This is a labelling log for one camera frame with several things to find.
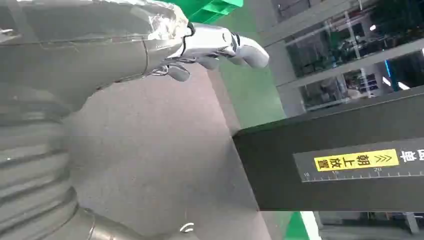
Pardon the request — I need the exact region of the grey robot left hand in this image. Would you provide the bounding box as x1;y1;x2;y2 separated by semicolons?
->
0;0;270;117

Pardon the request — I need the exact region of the green plastic crate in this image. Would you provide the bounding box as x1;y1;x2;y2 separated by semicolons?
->
161;0;245;25

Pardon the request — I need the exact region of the black scanner stand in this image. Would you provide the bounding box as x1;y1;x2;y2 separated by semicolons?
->
232;85;424;213

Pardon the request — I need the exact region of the grey ruler sticker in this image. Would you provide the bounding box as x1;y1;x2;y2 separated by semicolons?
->
292;137;424;184

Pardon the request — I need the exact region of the yellow label sticker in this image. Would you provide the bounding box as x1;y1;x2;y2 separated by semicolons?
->
313;148;401;173

